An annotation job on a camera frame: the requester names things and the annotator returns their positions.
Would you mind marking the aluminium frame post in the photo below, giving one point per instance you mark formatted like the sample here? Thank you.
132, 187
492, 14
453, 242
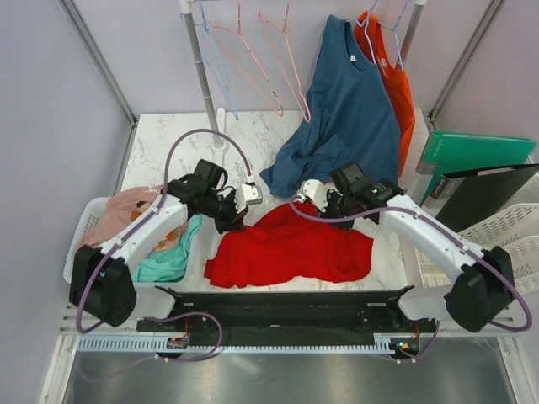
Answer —
91, 46
476, 38

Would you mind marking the green binder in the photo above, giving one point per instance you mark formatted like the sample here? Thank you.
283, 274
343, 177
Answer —
448, 152

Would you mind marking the white slotted tray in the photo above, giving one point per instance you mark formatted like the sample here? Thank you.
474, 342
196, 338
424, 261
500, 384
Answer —
514, 228

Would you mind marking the pink wire hanger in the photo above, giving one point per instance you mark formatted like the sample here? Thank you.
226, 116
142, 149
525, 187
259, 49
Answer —
277, 35
232, 41

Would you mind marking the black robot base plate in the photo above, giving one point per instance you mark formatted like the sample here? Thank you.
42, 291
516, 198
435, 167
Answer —
287, 319

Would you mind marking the pink printed t shirt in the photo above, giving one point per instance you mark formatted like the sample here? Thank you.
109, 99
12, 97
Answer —
121, 210

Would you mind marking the aluminium frame post right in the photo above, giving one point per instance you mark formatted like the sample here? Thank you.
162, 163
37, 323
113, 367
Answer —
476, 38

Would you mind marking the light blue wire hanger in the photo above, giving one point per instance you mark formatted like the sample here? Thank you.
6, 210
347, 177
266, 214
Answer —
216, 69

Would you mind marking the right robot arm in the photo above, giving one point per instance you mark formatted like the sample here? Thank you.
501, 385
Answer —
482, 282

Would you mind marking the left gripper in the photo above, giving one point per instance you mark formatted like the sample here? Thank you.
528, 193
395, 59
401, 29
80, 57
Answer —
234, 221

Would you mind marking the blue t shirt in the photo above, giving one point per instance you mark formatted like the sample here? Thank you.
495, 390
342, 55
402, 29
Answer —
352, 119

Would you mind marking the mint green t shirt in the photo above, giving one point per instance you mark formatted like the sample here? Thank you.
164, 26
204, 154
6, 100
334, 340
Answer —
169, 265

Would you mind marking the blue hanger holding shirts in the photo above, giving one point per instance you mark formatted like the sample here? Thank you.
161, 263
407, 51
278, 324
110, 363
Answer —
385, 29

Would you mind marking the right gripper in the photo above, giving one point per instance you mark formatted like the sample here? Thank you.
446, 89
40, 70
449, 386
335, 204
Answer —
332, 196

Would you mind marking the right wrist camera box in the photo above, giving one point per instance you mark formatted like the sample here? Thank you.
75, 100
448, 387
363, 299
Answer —
314, 191

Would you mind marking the red t shirt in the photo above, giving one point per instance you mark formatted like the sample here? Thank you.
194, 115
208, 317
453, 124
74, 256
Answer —
283, 245

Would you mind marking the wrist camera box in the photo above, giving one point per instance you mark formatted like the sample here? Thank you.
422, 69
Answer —
314, 191
247, 195

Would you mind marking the aluminium frame post left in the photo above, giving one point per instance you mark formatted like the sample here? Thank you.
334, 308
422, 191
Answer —
91, 46

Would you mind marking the orange t shirt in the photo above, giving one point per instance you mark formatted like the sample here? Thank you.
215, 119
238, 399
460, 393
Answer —
396, 83

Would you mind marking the white plastic laundry basket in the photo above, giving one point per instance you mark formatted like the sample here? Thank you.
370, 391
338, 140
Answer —
91, 216

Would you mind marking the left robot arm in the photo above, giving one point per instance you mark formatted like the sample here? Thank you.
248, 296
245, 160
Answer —
101, 282

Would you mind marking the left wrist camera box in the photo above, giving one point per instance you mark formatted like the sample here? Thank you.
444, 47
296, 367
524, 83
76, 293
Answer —
247, 195

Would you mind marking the black binder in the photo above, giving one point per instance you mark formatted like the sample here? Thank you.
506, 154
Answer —
462, 199

